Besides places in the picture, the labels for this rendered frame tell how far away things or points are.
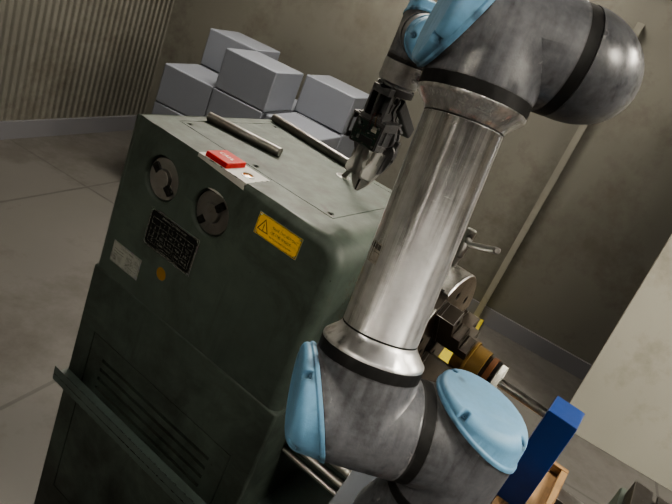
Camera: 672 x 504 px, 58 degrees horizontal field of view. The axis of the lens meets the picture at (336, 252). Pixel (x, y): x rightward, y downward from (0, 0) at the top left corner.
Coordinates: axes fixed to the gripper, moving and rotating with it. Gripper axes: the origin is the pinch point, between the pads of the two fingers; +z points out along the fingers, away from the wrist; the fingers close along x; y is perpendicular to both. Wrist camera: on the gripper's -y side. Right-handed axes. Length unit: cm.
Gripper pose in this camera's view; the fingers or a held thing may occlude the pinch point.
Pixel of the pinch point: (360, 183)
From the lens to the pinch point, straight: 121.5
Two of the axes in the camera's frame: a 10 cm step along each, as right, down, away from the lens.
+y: -5.3, 1.5, -8.4
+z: -3.7, 8.5, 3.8
